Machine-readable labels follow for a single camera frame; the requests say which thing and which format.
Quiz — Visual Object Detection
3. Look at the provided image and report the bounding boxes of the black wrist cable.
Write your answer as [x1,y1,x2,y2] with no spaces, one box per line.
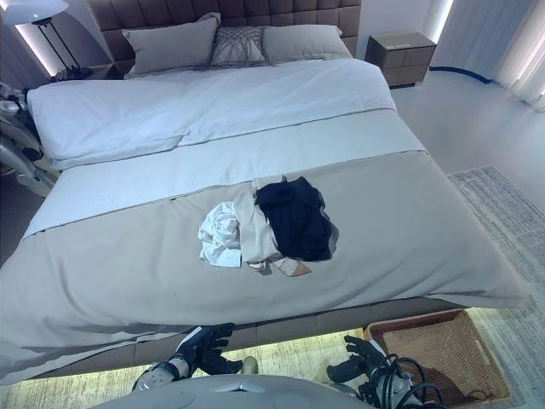
[361,352,449,409]

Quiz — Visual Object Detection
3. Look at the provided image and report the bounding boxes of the beige trousers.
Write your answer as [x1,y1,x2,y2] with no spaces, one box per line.
[236,173,313,278]

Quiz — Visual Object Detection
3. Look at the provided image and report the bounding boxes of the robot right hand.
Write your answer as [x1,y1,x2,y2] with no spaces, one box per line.
[325,334,389,384]

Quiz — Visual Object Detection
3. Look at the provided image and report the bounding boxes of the brown wooden nightstand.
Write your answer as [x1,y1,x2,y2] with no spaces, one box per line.
[364,29,438,89]

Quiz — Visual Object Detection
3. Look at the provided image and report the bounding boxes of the woven wicker laundry basket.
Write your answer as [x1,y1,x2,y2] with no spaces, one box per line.
[364,308,512,409]

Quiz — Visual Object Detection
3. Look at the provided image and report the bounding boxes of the patterned decorative cushion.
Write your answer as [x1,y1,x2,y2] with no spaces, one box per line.
[209,25,267,66]

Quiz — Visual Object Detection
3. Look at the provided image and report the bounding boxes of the white shirt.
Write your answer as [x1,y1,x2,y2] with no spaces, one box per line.
[197,201,244,269]

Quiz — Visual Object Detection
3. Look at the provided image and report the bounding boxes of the white duvet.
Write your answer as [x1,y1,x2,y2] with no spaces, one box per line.
[26,57,398,162]

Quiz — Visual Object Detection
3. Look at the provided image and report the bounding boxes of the dark wooden nightstand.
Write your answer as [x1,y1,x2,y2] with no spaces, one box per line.
[53,63,124,82]

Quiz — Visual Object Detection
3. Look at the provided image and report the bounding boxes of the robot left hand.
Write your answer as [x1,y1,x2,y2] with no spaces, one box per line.
[173,322,244,377]

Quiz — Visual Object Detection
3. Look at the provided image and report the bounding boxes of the white shade table lamp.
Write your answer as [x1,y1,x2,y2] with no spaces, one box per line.
[0,0,82,80]

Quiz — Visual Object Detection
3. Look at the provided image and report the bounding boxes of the large bed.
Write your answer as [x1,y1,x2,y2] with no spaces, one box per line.
[0,23,531,387]

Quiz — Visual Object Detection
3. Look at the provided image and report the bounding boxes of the beige bed cover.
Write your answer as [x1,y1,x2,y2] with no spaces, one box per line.
[0,148,531,387]

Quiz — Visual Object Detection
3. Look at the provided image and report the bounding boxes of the black garment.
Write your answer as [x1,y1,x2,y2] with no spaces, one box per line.
[255,176,341,262]

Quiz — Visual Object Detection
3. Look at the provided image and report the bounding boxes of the grey robot torso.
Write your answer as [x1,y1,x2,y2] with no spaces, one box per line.
[87,373,363,409]

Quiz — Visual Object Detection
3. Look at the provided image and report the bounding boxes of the beige pillow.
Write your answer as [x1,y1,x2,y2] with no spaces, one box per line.
[260,24,353,64]
[121,12,221,77]

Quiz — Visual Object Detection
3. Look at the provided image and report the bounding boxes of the brown tufted headboard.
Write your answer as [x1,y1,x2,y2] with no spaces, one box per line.
[84,0,363,69]

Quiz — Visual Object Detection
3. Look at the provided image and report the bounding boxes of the blue hose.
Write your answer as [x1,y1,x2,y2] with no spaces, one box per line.
[427,64,495,85]

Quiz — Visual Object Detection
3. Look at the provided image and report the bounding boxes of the white curtain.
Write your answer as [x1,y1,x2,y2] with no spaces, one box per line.
[489,0,545,112]

